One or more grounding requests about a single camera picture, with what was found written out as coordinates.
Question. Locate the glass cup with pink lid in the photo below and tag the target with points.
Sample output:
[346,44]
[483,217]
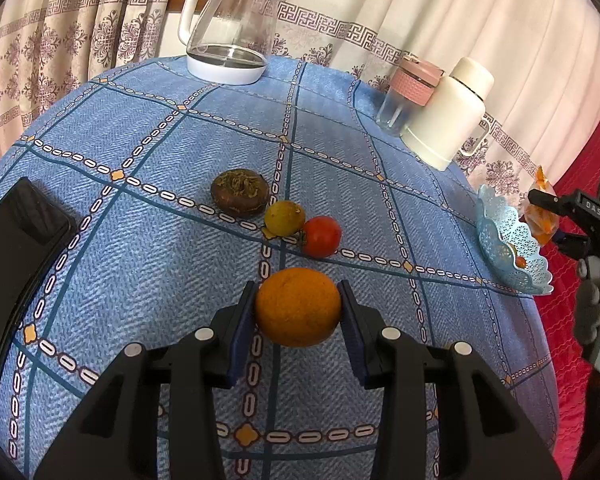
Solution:
[415,82]

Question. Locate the blue patterned tablecloth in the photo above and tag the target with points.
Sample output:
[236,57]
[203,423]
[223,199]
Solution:
[180,260]

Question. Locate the dark brown fruit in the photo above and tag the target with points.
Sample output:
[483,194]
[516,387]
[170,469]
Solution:
[237,200]

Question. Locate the plastic bag of oranges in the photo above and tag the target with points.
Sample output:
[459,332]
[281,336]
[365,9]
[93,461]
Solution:
[540,225]

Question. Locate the orange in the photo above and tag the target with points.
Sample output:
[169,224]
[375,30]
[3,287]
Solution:
[297,307]

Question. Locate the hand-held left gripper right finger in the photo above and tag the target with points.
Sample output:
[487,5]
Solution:
[352,330]

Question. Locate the yellow-green lime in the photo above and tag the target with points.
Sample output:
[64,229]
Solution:
[511,250]

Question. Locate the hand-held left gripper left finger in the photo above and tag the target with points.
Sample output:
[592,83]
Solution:
[242,330]

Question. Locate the white thermos jug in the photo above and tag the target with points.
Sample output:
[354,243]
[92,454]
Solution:
[445,110]

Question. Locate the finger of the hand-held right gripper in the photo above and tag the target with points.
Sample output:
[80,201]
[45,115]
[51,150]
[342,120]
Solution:
[550,200]
[575,244]

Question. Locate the small yellow-green fruit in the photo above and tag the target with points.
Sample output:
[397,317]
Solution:
[282,217]

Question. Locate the glass kettle with white base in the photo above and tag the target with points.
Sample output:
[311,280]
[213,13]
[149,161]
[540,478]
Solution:
[225,67]

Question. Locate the red cloth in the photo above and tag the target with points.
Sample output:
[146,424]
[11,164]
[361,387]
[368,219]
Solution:
[565,335]

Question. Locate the small red tomato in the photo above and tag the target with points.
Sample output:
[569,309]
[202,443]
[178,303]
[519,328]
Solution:
[322,236]

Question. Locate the light blue plastic basket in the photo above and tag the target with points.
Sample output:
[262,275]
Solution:
[510,225]

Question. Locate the beige patterned curtain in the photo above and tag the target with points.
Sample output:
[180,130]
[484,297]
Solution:
[80,35]

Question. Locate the person's right hand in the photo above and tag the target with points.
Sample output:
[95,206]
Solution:
[597,305]

